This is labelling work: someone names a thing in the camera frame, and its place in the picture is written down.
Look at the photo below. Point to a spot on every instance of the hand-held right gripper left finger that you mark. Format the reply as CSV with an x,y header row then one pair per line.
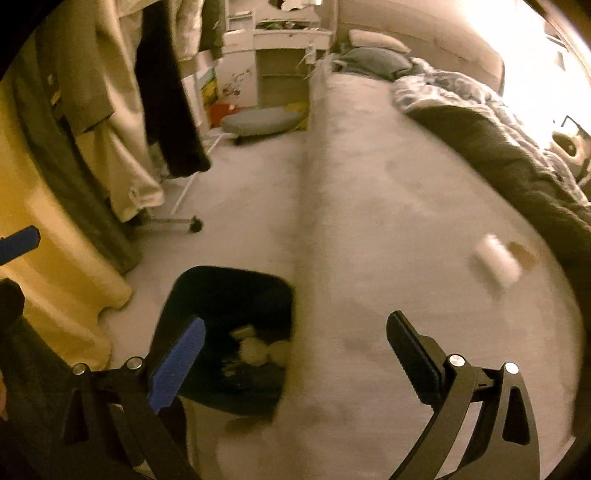
x,y
178,364

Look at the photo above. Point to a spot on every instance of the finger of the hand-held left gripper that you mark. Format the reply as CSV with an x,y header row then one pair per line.
x,y
18,244

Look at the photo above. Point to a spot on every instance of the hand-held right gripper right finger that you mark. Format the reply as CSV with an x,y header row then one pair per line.
x,y
413,360

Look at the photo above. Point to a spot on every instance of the black trash bin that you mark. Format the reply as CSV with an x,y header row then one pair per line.
x,y
207,286

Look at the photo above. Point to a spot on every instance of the white cylinder roll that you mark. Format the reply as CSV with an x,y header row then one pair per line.
x,y
496,263

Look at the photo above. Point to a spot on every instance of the yellow cloth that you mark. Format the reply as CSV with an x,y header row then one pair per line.
x,y
46,277

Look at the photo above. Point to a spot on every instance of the olive hanging garment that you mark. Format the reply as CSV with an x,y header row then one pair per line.
x,y
69,184

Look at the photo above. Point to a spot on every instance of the brown cardboard piece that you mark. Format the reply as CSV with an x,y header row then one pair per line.
x,y
524,256

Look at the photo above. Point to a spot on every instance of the grey bed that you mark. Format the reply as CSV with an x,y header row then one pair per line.
x,y
369,207

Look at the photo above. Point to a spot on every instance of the white rolling clothes rack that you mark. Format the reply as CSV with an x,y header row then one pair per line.
x,y
182,203

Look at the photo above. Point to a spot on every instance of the black hanging garment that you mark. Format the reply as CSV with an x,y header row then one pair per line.
x,y
173,106

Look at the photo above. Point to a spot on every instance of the dark grey fluffy blanket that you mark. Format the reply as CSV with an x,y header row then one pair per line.
x,y
508,161

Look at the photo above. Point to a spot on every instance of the red bag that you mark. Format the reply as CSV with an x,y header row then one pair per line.
x,y
221,114

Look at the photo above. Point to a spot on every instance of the yellow landscape painting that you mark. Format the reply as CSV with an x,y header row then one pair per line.
x,y
207,87

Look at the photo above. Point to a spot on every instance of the grey cushioned stool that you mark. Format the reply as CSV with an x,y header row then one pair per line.
x,y
261,121

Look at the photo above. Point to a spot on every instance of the white pet bed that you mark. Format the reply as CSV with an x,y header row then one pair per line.
x,y
570,143

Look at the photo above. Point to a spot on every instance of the light grey duvet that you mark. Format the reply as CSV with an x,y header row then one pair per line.
x,y
443,87

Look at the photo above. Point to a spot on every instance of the white fluffy hanging jacket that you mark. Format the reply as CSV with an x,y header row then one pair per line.
x,y
187,27

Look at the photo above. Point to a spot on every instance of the dark green hanging garment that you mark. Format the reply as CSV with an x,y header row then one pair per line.
x,y
214,27

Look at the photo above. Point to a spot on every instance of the grey pillow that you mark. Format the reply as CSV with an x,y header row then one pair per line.
x,y
374,60

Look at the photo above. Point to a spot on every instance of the white vanity table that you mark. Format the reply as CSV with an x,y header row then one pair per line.
x,y
277,69

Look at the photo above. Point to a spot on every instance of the white pillow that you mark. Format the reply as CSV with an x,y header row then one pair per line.
x,y
376,39

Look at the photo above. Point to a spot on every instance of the white power strip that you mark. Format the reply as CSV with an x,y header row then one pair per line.
x,y
310,51

